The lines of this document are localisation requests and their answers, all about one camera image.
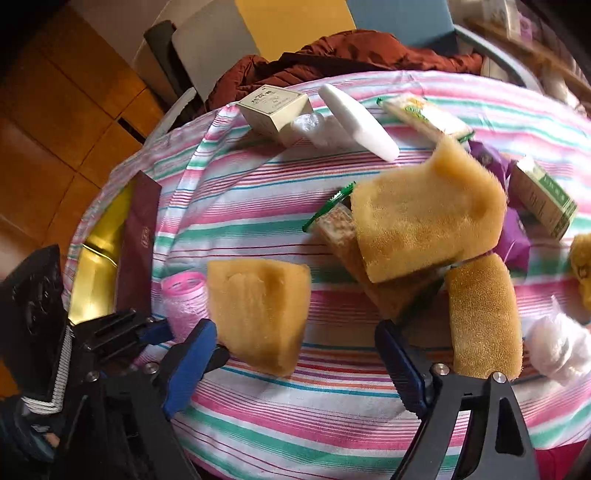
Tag yellow plush toy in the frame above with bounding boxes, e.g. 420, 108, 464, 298
569, 233, 591, 311

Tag wooden desk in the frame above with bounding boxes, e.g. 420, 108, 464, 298
465, 18, 590, 113

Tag large yellow sponge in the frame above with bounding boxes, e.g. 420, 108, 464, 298
351, 136, 507, 283

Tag black rolled mat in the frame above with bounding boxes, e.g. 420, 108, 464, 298
142, 19, 206, 116

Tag yellow green cracker packet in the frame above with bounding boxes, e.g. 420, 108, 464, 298
377, 93, 475, 143

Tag pink hair roller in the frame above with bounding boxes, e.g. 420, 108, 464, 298
161, 271, 208, 343

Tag grey yellow blue headboard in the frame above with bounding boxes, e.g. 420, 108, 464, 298
171, 0, 457, 98

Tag green white tea box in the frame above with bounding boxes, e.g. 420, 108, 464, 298
509, 157, 578, 240

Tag rust red quilted jacket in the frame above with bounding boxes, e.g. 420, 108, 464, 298
200, 30, 483, 113

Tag white boxes on desk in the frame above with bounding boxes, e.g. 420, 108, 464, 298
482, 0, 534, 42

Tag orange wooden wardrobe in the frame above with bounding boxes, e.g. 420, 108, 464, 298
0, 0, 167, 398

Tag purple snack packet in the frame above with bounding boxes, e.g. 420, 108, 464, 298
468, 140, 531, 273

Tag beige cardboard box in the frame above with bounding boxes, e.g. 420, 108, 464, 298
238, 85, 314, 147

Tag white plastic bag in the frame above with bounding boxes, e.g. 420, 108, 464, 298
290, 112, 356, 151
525, 296, 590, 386

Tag small yellow sponge block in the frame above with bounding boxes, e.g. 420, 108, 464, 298
206, 259, 311, 377

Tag brown cracker packet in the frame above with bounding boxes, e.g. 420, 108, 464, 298
303, 182, 443, 322

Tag dark red box lid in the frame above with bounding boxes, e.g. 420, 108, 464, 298
115, 171, 161, 316

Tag gold tray box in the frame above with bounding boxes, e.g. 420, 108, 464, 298
68, 182, 134, 325

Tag long yellow sponge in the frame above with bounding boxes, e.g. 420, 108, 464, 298
445, 253, 523, 380

